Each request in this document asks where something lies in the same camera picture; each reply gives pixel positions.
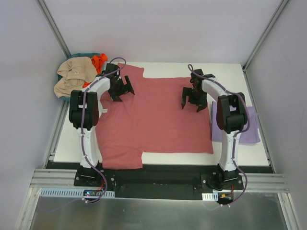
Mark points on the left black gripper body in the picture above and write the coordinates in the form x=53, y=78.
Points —
x=120, y=88

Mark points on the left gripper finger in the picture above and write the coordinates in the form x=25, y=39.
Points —
x=115, y=97
x=127, y=87

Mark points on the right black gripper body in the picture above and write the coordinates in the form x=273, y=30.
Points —
x=194, y=97

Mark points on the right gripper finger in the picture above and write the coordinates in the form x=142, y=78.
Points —
x=202, y=104
x=186, y=92

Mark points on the pink red t shirt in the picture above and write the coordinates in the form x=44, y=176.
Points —
x=153, y=120

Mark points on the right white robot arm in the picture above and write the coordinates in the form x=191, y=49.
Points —
x=232, y=115

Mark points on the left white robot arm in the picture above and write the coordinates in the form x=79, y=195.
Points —
x=85, y=108

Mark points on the orange t shirt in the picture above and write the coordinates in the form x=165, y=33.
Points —
x=98, y=61

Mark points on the beige t shirt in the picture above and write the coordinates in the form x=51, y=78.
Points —
x=74, y=72

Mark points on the teal plastic basket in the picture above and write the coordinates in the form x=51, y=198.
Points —
x=59, y=77

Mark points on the folded purple t shirt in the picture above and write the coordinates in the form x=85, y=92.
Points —
x=249, y=137

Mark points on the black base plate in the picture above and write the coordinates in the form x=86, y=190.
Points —
x=177, y=182

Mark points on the right white cable duct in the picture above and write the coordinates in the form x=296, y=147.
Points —
x=210, y=196

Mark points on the white cable duct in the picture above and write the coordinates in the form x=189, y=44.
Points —
x=210, y=196
x=76, y=193

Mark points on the left aluminium frame post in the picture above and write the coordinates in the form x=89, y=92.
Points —
x=54, y=28

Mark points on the aluminium frame post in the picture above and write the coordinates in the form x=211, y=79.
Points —
x=266, y=32
x=54, y=28

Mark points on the aluminium front rail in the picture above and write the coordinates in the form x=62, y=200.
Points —
x=61, y=178

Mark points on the left white cable duct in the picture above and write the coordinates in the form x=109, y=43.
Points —
x=76, y=193

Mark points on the right aluminium frame post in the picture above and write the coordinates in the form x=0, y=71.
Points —
x=266, y=32

